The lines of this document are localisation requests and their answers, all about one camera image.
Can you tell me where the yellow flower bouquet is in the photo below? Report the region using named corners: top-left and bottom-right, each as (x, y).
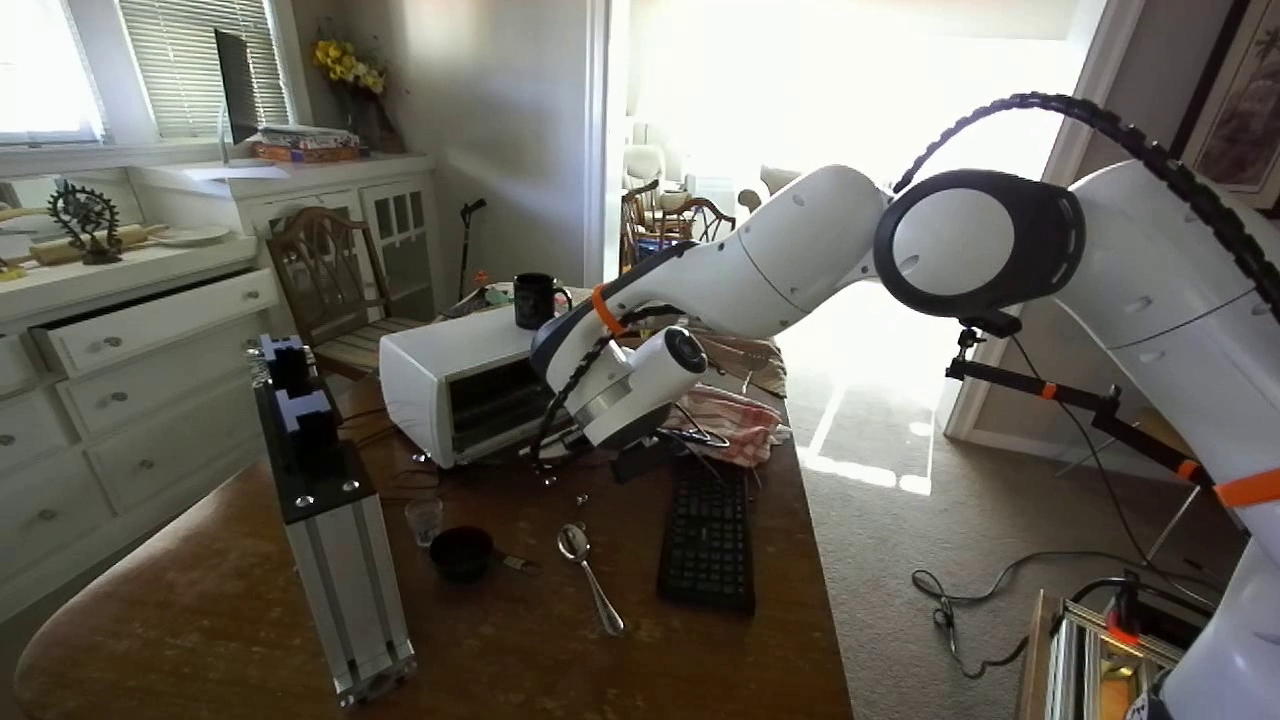
top-left (308, 33), bottom-right (404, 151)

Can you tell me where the framed picture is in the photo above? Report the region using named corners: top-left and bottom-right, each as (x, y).
top-left (1177, 0), bottom-right (1280, 215)

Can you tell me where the aluminium extrusion post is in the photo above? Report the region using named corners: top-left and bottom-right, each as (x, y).
top-left (240, 331), bottom-right (421, 712)

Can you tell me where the carved wooden chair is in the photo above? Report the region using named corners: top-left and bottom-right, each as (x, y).
top-left (259, 198), bottom-right (432, 384)

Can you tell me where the small black cup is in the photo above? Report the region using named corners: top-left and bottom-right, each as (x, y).
top-left (428, 522), bottom-right (500, 584)

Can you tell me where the wooden cutting board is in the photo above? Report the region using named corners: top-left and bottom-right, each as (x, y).
top-left (28, 219), bottom-right (171, 267)

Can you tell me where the black mug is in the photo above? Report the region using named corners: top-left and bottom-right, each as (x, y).
top-left (510, 267), bottom-right (558, 331)

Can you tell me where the dark metal sculpture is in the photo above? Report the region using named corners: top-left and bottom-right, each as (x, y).
top-left (42, 176), bottom-right (125, 267)

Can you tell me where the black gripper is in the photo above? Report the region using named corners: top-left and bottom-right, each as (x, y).
top-left (603, 432), bottom-right (696, 489)

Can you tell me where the grey floor cable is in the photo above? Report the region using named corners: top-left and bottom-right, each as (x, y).
top-left (907, 543), bottom-right (1230, 685)

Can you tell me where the black tripod stand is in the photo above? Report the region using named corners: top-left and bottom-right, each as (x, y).
top-left (939, 328), bottom-right (1230, 536)

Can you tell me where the white toaster oven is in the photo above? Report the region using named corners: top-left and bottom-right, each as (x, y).
top-left (377, 300), bottom-right (594, 473)

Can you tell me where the metal spoon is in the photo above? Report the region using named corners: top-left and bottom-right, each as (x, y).
top-left (552, 518), bottom-right (629, 638)

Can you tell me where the dark wooden chair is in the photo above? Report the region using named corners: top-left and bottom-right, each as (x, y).
top-left (616, 176), bottom-right (738, 276)

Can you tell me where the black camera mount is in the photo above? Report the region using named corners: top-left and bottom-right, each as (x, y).
top-left (242, 331), bottom-right (336, 432)

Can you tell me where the black monitor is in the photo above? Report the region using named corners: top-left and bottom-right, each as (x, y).
top-left (211, 23), bottom-right (267, 147)

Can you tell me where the black stereo camera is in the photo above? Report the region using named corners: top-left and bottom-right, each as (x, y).
top-left (951, 306), bottom-right (1023, 338)

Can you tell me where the white dresser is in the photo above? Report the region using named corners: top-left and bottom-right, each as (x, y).
top-left (0, 151), bottom-right (442, 633)

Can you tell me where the colourful book stack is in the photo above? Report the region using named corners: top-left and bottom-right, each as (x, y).
top-left (242, 119), bottom-right (370, 168)

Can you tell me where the black computer keyboard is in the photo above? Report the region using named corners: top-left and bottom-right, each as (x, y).
top-left (651, 457), bottom-right (758, 615)

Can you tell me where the wooden side table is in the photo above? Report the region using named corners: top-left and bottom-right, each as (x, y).
top-left (1013, 588), bottom-right (1059, 720)

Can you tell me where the red striped kitchen cloth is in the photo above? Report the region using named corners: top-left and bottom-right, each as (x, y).
top-left (670, 337), bottom-right (790, 473)

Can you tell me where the clear drinking glass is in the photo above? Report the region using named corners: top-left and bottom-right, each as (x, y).
top-left (399, 493), bottom-right (449, 552)

